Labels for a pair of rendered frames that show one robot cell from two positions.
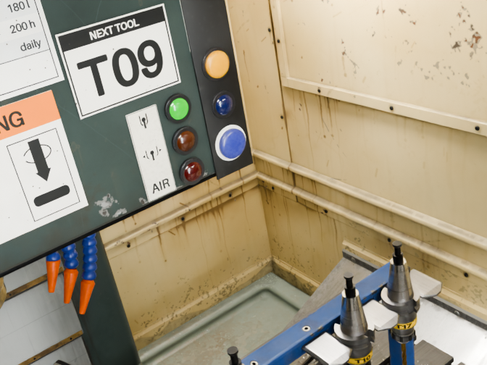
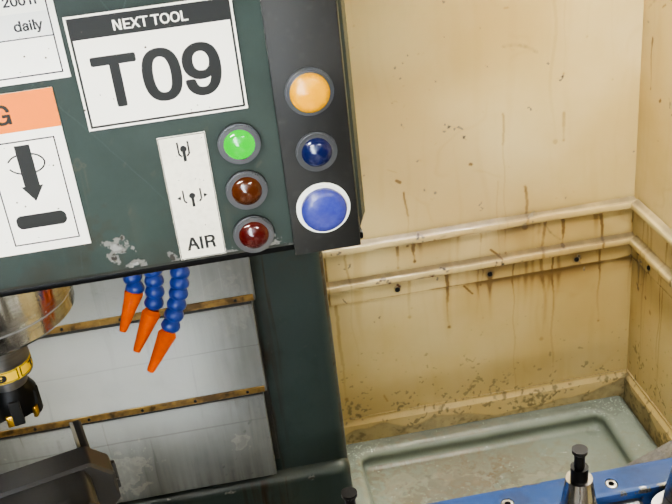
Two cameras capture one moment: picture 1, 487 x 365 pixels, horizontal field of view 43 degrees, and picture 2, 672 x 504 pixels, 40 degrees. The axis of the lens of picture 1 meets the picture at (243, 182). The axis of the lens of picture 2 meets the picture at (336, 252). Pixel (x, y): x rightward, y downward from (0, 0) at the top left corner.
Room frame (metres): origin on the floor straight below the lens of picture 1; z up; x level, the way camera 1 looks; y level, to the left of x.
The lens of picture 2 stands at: (0.05, -0.25, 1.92)
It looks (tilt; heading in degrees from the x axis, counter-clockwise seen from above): 28 degrees down; 26
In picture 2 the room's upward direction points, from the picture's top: 7 degrees counter-clockwise
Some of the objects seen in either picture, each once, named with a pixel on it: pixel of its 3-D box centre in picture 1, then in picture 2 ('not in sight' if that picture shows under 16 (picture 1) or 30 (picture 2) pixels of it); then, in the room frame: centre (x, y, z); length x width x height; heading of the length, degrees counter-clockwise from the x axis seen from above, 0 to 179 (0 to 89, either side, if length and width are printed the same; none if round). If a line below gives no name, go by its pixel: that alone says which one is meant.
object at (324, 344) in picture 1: (329, 350); not in sight; (0.72, -0.08, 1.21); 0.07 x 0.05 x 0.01; 32
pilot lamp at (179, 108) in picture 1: (178, 108); (239, 144); (0.53, 0.05, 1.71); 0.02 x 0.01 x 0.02; 122
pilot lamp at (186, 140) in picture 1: (185, 140); (246, 190); (0.53, 0.05, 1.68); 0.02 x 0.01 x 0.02; 122
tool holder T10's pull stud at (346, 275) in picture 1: (349, 284); (579, 463); (0.75, -0.13, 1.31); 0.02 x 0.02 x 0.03
